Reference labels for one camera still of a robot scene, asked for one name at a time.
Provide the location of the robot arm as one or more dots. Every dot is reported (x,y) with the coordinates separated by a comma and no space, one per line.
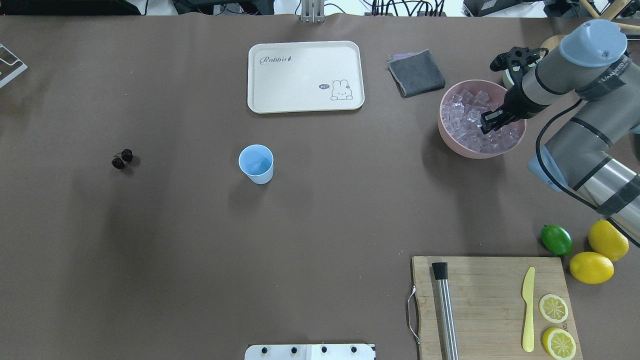
(591,61)

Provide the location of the cream rabbit serving tray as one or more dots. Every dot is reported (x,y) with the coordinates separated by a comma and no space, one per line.
(309,76)

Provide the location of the brown paper table cover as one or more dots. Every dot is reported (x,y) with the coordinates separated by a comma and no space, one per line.
(180,255)

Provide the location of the steel muddler black tip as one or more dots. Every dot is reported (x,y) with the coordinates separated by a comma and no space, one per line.
(446,315)

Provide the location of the wooden cutting board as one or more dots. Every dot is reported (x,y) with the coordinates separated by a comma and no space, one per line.
(487,305)

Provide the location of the pile of clear ice cubes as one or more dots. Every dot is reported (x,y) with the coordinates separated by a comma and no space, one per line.
(461,115)

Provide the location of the yellow lemon lower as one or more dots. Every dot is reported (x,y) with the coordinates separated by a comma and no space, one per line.
(591,268)

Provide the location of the lemon slice lower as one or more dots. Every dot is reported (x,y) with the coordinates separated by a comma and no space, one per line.
(559,344)

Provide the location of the green lime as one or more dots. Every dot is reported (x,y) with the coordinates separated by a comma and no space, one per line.
(557,240)

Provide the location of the lemon slice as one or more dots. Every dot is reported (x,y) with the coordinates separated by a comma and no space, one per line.
(553,308)
(559,344)

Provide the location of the grey folded cloth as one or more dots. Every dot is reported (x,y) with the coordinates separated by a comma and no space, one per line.
(415,73)

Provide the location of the dark red cherry pair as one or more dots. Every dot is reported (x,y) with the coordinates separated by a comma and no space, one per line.
(122,159)

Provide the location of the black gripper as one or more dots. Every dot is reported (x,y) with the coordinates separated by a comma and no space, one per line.
(515,104)

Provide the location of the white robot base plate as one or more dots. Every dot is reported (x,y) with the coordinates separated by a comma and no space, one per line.
(320,351)

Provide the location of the pink bowl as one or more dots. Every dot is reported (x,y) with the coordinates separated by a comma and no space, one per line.
(473,85)

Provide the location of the yellow plastic knife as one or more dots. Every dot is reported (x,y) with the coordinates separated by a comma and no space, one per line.
(527,293)

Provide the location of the light blue plastic cup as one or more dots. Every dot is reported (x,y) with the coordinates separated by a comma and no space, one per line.
(257,163)

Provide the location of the yellow lemon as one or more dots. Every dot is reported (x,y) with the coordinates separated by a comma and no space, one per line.
(606,240)
(591,268)

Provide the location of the lemon slice upper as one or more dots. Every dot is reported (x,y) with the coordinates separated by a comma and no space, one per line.
(553,308)

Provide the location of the yellow lemon upper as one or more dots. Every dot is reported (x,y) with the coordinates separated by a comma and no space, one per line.
(606,240)

